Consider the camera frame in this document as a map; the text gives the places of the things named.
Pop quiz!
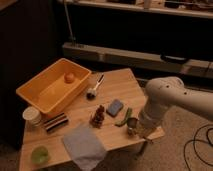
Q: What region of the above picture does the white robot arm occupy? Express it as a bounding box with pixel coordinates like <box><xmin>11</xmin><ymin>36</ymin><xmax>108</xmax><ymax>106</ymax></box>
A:
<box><xmin>138</xmin><ymin>77</ymin><xmax>213</xmax><ymax>138</ymax></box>

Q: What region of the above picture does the metal cup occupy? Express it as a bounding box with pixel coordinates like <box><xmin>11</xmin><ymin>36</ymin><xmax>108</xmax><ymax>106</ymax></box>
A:
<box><xmin>127</xmin><ymin>117</ymin><xmax>138</xmax><ymax>136</ymax></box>

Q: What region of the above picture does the white paper cup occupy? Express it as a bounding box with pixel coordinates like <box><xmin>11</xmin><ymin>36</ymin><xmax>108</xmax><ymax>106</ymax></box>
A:
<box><xmin>22</xmin><ymin>106</ymin><xmax>42</xmax><ymax>125</ymax></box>

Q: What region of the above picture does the white measuring spoon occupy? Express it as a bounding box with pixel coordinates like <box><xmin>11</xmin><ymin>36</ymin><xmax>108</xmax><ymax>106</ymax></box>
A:
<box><xmin>86</xmin><ymin>75</ymin><xmax>104</xmax><ymax>100</ymax></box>

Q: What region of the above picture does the blue sponge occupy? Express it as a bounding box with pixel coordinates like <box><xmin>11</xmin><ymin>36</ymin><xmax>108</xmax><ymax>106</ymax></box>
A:
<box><xmin>106</xmin><ymin>99</ymin><xmax>123</xmax><ymax>117</ymax></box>

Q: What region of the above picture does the orange ball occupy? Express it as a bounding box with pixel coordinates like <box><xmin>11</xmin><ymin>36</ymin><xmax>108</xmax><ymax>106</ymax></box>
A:
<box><xmin>64</xmin><ymin>73</ymin><xmax>75</xmax><ymax>84</ymax></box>

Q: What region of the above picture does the orange plastic bin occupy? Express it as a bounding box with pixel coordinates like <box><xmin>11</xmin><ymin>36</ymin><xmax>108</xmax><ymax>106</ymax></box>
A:
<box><xmin>16</xmin><ymin>58</ymin><xmax>91</xmax><ymax>115</ymax></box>

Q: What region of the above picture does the striped black white block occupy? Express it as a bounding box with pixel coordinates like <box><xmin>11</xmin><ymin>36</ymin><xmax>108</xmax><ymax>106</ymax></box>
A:
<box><xmin>43</xmin><ymin>113</ymin><xmax>69</xmax><ymax>133</ymax></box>

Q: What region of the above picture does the grey cloth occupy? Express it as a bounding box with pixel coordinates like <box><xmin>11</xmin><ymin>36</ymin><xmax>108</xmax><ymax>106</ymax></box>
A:
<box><xmin>62</xmin><ymin>125</ymin><xmax>107</xmax><ymax>171</ymax></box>

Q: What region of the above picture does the grey metal pole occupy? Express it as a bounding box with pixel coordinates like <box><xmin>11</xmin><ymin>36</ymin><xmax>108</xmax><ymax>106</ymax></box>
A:
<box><xmin>63</xmin><ymin>0</ymin><xmax>76</xmax><ymax>45</ymax></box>

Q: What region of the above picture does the green plastic bowl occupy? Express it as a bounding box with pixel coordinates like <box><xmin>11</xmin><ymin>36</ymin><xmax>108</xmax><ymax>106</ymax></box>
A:
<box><xmin>31</xmin><ymin>146</ymin><xmax>50</xmax><ymax>165</ymax></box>

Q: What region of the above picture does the wooden shelf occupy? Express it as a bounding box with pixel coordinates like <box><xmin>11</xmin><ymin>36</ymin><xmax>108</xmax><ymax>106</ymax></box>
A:
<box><xmin>57</xmin><ymin>0</ymin><xmax>213</xmax><ymax>19</ymax></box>

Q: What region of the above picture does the black handle on rail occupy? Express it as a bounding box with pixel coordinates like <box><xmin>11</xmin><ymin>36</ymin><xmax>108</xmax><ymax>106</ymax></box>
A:
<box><xmin>160</xmin><ymin>54</ymin><xmax>189</xmax><ymax>64</ymax></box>

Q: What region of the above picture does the grey metal rail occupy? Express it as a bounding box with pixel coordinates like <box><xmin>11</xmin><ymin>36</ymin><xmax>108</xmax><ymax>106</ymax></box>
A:
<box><xmin>62</xmin><ymin>42</ymin><xmax>213</xmax><ymax>79</ymax></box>

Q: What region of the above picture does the black cable on floor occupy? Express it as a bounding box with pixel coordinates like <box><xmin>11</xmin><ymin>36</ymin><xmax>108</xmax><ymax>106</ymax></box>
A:
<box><xmin>183</xmin><ymin>123</ymin><xmax>213</xmax><ymax>168</ymax></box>

